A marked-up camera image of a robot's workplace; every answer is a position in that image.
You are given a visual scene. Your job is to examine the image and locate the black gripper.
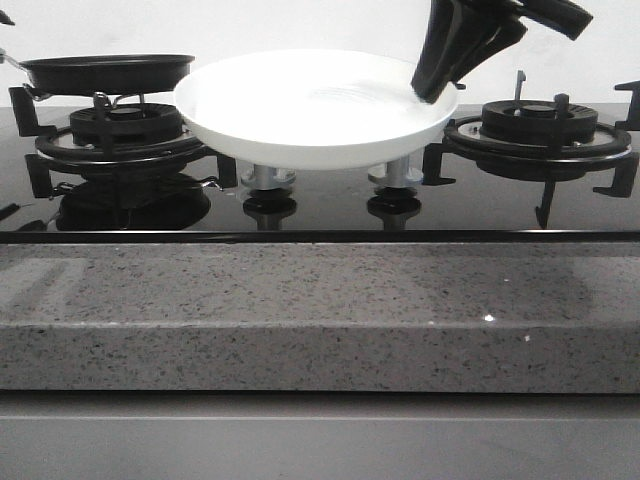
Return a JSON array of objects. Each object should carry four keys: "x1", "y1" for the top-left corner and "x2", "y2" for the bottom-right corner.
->
[{"x1": 411, "y1": 0, "x2": 593, "y2": 104}]

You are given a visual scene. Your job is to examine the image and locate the silver wire pan reducer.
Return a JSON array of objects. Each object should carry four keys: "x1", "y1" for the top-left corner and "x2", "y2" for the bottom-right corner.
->
[{"x1": 22, "y1": 83, "x2": 145, "y2": 108}]

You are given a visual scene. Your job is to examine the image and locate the white ceramic plate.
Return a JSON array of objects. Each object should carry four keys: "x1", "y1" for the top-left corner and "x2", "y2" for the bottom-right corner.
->
[{"x1": 174, "y1": 49, "x2": 458, "y2": 170}]

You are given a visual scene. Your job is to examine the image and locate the black gas burner head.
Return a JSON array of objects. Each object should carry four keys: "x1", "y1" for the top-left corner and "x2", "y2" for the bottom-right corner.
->
[
  {"x1": 480, "y1": 100, "x2": 598, "y2": 146},
  {"x1": 70, "y1": 103, "x2": 183, "y2": 147}
]

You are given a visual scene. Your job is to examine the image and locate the black frying pan green handle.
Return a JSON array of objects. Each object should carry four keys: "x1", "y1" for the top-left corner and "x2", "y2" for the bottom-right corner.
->
[{"x1": 1, "y1": 52, "x2": 195, "y2": 96}]

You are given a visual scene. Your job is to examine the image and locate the black glass gas cooktop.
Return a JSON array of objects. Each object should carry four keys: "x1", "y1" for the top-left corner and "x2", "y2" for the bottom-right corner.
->
[{"x1": 1, "y1": 108, "x2": 639, "y2": 244}]

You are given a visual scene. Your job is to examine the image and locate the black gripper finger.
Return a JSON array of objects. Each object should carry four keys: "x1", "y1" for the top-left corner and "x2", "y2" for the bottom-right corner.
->
[{"x1": 0, "y1": 10, "x2": 15, "y2": 26}]

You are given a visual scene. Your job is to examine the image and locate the black pan support grate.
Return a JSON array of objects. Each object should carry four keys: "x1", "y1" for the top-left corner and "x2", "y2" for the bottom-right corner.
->
[
  {"x1": 9, "y1": 87, "x2": 238, "y2": 198},
  {"x1": 422, "y1": 71, "x2": 639, "y2": 228}
]

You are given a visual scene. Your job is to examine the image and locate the silver stove knob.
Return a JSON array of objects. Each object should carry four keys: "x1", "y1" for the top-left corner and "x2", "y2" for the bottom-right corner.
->
[
  {"x1": 241, "y1": 165, "x2": 296, "y2": 191},
  {"x1": 368, "y1": 156, "x2": 424, "y2": 189}
]

